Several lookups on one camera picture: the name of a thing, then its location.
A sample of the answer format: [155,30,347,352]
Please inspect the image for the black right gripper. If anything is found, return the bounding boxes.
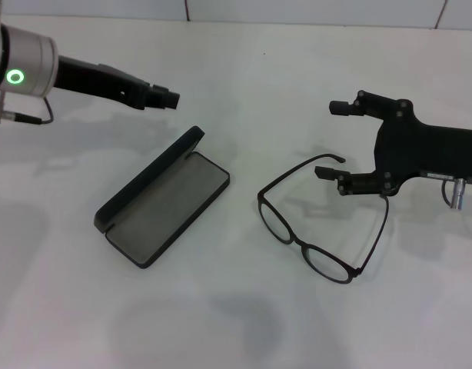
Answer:
[314,90,472,198]

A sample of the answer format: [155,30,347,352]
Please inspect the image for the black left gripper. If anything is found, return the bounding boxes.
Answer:
[57,55,182,111]

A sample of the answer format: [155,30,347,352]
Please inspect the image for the black glasses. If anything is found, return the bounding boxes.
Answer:
[256,152,391,286]

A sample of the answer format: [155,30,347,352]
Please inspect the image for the black glasses case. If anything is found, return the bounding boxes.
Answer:
[93,125,231,270]

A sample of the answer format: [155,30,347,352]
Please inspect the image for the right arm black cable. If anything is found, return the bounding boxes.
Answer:
[441,177,467,211]

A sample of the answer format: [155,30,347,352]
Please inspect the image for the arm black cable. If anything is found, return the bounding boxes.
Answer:
[0,98,55,126]
[441,177,467,211]

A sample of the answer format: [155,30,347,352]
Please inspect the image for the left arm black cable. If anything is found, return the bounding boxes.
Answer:
[0,98,55,126]

